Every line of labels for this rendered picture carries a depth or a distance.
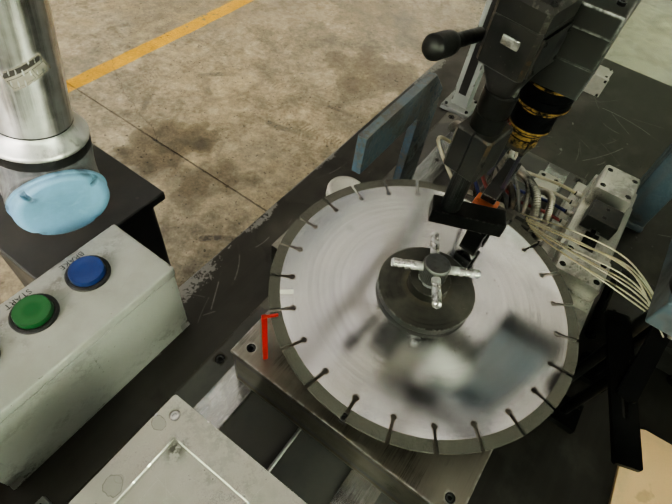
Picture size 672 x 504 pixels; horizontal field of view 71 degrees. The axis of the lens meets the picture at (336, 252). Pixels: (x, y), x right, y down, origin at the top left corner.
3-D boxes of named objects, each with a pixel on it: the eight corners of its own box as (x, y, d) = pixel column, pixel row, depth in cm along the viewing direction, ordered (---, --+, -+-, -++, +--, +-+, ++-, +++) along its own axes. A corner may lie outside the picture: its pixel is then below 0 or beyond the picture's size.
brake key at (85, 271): (87, 298, 56) (82, 289, 54) (65, 280, 57) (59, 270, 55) (115, 276, 58) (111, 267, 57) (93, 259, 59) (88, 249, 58)
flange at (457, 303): (356, 282, 54) (360, 270, 52) (421, 236, 59) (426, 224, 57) (428, 354, 50) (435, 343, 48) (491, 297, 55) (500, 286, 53)
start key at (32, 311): (33, 340, 52) (25, 332, 51) (10, 320, 53) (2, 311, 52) (65, 315, 54) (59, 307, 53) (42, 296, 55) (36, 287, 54)
